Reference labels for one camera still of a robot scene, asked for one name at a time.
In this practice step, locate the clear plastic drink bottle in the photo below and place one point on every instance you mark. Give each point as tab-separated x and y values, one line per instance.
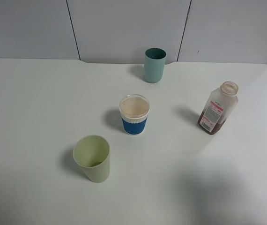
218	107

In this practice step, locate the glass cup blue sleeve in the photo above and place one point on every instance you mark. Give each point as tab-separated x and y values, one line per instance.
134	110

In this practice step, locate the light green plastic cup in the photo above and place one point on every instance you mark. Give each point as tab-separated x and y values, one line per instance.
92	154

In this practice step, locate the teal plastic cup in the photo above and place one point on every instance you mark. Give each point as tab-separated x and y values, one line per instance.
154	64

